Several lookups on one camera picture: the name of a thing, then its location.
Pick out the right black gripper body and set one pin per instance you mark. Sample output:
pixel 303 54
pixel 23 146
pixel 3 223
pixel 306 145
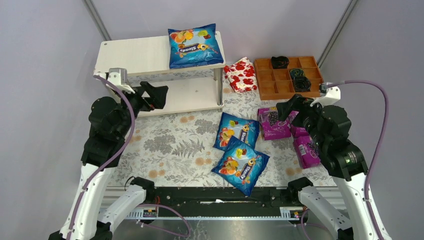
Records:
pixel 297 110

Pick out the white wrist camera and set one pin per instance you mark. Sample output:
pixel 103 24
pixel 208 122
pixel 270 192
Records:
pixel 329 95
pixel 119 78

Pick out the blue candy bag on shelf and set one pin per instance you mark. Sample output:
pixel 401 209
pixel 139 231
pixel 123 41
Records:
pixel 194 47

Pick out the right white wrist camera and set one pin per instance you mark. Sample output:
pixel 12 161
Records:
pixel 329 95

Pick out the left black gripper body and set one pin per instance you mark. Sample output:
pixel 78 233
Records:
pixel 143 98

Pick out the blue Slendy candy bag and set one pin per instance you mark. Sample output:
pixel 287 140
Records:
pixel 246 130
pixel 241 165

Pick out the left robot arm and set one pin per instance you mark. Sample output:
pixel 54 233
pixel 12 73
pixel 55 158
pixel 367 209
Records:
pixel 112 125

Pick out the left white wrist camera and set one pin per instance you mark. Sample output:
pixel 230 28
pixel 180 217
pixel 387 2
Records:
pixel 119 78

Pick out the black coiled item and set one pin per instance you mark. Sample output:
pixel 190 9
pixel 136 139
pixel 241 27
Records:
pixel 301 84
pixel 279 62

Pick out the red floral white pouch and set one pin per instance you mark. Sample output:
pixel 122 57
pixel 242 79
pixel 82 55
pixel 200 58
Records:
pixel 241 76

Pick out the wooden compartment tray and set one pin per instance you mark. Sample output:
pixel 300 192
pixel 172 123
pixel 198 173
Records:
pixel 277 84

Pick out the floral table mat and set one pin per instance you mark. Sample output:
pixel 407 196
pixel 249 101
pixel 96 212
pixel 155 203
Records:
pixel 176 150

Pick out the white two-tier shelf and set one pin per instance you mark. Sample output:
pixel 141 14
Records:
pixel 150 56

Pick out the purple grape candy bag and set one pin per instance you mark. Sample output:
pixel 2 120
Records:
pixel 271 126
pixel 295 130
pixel 307 152

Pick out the dark green coiled item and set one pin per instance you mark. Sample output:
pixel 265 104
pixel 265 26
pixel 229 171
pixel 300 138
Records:
pixel 296 72

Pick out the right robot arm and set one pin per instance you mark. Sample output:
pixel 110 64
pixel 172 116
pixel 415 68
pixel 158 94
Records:
pixel 329 127

